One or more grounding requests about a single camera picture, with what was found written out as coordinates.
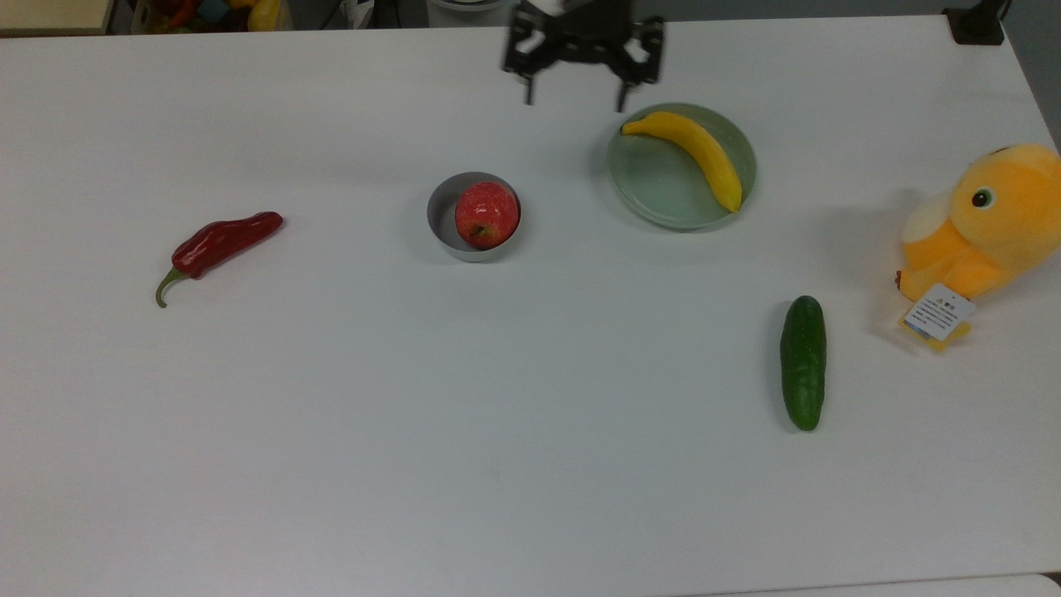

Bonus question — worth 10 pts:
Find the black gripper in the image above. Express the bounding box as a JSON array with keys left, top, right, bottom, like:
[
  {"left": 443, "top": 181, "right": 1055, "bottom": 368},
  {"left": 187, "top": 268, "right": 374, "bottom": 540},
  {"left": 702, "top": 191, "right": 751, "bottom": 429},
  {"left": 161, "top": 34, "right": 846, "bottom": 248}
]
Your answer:
[{"left": 501, "top": 0, "right": 667, "bottom": 114}]

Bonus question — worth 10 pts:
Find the yellow banana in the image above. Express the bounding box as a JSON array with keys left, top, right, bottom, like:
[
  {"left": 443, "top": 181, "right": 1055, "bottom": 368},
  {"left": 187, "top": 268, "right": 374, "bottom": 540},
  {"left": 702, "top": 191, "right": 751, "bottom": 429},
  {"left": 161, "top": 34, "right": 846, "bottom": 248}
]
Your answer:
[{"left": 622, "top": 111, "right": 744, "bottom": 214}]

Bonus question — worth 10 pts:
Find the pale green plastic plate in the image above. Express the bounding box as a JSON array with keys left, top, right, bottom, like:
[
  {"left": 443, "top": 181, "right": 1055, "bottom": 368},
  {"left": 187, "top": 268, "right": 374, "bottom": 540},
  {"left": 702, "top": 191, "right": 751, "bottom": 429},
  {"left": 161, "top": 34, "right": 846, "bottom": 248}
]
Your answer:
[{"left": 608, "top": 102, "right": 758, "bottom": 231}]

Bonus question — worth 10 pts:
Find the red apple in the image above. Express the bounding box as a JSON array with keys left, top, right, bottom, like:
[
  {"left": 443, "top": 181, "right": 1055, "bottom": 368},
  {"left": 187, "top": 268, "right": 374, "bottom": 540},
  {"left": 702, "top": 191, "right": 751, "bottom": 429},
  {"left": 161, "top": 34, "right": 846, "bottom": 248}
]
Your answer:
[{"left": 454, "top": 182, "right": 521, "bottom": 250}]

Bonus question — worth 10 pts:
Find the small metal bowl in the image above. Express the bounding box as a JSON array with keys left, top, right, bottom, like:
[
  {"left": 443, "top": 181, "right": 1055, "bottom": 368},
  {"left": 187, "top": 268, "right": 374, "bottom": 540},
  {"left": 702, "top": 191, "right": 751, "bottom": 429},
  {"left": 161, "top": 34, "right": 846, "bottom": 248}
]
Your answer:
[{"left": 427, "top": 172, "right": 523, "bottom": 263}]

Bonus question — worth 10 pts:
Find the box of toy foods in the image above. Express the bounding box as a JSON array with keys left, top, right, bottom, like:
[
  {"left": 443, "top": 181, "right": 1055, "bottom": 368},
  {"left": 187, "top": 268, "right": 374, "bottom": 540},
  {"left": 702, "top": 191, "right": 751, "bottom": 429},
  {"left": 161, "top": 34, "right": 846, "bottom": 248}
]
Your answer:
[{"left": 128, "top": 0, "right": 291, "bottom": 33}]

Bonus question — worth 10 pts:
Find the green cucumber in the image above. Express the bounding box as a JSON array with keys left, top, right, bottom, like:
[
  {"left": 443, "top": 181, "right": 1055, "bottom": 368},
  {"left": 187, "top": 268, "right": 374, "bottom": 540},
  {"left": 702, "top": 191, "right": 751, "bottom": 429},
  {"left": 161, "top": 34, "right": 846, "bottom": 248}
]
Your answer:
[{"left": 780, "top": 295, "right": 827, "bottom": 432}]

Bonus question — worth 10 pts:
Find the red chili pepper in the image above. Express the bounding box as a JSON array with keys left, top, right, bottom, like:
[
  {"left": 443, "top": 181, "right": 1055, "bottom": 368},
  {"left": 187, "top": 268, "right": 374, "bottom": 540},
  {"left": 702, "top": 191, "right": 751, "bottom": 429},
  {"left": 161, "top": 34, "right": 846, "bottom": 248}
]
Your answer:
[{"left": 155, "top": 211, "right": 284, "bottom": 308}]

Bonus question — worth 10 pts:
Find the orange plush toy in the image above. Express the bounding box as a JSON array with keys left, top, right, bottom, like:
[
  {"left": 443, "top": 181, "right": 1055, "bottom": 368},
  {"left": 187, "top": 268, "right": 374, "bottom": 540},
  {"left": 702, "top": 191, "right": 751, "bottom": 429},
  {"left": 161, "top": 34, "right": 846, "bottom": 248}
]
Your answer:
[{"left": 895, "top": 143, "right": 1061, "bottom": 303}]

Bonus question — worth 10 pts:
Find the white paper plush tag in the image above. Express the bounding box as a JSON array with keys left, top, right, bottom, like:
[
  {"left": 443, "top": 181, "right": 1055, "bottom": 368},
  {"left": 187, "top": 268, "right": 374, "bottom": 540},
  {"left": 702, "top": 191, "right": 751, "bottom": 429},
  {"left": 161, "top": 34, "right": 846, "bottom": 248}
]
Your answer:
[{"left": 899, "top": 283, "right": 976, "bottom": 352}]

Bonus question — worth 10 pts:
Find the wooden shelf board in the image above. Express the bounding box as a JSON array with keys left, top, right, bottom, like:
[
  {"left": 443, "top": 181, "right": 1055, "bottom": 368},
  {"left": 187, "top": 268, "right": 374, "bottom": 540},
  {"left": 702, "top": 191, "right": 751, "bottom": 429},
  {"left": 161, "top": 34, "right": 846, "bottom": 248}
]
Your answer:
[{"left": 0, "top": 0, "right": 115, "bottom": 37}]

